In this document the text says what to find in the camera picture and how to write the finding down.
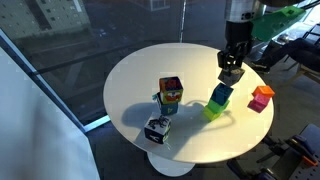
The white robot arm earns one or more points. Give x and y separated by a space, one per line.
238 15

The grey block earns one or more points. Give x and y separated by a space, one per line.
231 76

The orange block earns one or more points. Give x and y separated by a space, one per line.
264 90

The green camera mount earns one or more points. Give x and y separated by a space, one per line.
268 26

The white round table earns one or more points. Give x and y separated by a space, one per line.
193 138

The blue block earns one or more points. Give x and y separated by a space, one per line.
221 93

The green block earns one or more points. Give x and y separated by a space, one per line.
217 108

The upper colourful picture cube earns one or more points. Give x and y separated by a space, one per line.
171 89

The black checkered cube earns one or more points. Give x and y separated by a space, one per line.
157 128

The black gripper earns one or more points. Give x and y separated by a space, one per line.
239 44

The lime yellow-green block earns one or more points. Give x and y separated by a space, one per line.
210 115

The magenta block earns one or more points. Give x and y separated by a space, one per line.
259 103

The seated person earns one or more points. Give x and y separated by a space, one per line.
301 50

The clamps with orange handles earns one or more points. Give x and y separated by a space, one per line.
291 153

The lower picture cube with owl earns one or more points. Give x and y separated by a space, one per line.
165 109

